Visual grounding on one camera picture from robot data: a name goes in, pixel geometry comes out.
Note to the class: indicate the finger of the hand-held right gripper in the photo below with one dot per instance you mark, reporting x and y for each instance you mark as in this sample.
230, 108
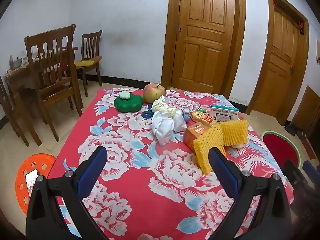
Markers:
295, 175
311, 170

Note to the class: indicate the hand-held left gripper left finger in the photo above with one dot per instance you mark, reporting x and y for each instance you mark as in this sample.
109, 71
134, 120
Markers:
91, 170

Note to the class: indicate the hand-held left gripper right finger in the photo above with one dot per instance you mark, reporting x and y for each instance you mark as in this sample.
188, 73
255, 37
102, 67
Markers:
225, 170

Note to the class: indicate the yellow foam fruit net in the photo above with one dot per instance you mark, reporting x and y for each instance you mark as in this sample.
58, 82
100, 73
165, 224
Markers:
236, 131
210, 145

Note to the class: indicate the red basin with green rim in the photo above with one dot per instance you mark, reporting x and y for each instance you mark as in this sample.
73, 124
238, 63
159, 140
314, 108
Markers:
280, 150

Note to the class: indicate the orange cardboard box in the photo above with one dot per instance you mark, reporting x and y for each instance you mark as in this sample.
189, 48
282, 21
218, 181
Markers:
193, 132

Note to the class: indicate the orange snack packet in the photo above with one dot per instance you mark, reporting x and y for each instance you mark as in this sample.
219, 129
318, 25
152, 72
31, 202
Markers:
202, 119

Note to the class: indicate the white blue medicine box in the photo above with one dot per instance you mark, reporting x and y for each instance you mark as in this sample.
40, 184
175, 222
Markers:
223, 113

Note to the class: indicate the white cloth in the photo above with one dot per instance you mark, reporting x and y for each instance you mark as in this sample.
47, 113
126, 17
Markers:
162, 127

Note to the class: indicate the red door mat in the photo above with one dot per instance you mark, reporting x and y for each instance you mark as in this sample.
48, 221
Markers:
308, 147

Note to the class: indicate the dark shoes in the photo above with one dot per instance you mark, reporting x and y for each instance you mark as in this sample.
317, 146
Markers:
291, 130

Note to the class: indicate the red floral tablecloth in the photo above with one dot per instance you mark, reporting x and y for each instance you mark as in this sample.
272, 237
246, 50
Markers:
135, 155

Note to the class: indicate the leaning wooden board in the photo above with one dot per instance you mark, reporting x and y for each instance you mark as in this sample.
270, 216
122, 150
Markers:
306, 110

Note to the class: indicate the smartphone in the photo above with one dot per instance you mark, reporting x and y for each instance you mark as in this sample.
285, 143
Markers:
31, 181

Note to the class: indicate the small green bottle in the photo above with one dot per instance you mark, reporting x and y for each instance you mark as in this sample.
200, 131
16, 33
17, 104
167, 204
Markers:
201, 110

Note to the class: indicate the small blue white wrapper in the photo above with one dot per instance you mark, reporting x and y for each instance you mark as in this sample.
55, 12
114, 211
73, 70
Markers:
186, 113

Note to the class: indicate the orange plastic stool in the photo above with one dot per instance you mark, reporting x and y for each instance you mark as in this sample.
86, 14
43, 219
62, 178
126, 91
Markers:
23, 190

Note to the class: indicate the green pumpkin-shaped container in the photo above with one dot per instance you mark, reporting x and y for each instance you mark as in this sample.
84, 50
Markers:
128, 103

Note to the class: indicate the tall wooden chair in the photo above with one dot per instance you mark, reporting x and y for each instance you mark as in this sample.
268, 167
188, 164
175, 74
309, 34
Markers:
51, 85

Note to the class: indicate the dark wooden chair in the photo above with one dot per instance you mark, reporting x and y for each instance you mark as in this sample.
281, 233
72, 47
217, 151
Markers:
12, 115

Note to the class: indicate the red yellow apple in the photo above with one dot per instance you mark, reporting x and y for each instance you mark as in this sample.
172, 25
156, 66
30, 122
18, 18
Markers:
154, 92

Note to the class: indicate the yellow seat cushion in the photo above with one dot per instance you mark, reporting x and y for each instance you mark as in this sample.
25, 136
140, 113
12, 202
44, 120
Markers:
83, 62

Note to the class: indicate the wooden dining table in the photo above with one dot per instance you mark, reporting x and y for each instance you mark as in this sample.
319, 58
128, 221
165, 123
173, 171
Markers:
17, 77

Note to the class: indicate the wooden panel door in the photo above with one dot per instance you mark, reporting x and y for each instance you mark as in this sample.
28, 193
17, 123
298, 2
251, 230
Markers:
202, 35
280, 55

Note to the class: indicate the wooden chair with cushion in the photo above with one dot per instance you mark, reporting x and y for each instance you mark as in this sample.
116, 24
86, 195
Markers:
91, 42

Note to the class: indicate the clutter on dining table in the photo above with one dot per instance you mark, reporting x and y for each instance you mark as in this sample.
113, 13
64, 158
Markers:
15, 63

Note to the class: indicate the red door ornament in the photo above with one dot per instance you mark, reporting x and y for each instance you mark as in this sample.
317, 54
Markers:
301, 27

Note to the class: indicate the wall electrical panel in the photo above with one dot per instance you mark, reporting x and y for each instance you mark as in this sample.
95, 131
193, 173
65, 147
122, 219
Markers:
318, 52

